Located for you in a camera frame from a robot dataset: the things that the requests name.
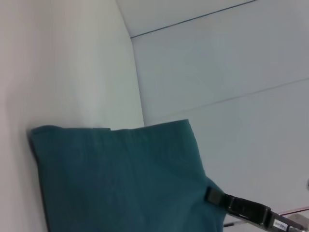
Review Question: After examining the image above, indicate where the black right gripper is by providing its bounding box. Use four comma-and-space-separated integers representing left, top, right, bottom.
204, 187, 305, 232

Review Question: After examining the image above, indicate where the teal blue t-shirt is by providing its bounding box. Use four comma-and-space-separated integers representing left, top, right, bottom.
30, 118, 229, 232

